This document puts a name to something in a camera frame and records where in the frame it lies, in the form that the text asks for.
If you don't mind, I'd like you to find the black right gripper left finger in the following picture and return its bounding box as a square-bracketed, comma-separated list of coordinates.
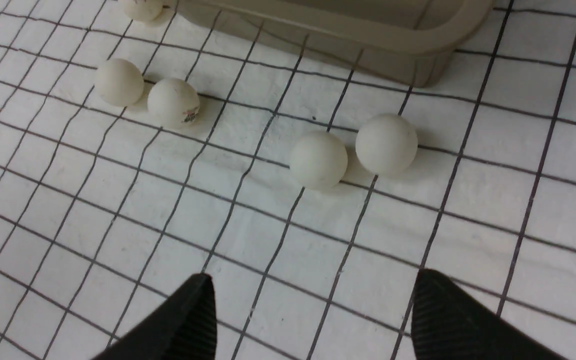
[94, 273, 218, 360]

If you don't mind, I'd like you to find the white black grid tablecloth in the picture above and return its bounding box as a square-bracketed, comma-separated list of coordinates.
[0, 0, 576, 360]

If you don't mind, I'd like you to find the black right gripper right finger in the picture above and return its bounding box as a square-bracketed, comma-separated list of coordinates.
[410, 269, 563, 360]

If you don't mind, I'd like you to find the white ball with dark print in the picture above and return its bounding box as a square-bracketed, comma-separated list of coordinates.
[94, 58, 145, 108]

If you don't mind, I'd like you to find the olive green plastic bin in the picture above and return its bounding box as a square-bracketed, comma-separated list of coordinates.
[176, 0, 494, 88]

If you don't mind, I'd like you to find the plain white ping-pong ball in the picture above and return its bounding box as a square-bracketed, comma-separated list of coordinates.
[355, 113, 419, 178]
[289, 131, 349, 191]

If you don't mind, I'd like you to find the white ball with red logo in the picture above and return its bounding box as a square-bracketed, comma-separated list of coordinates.
[147, 78, 201, 128]

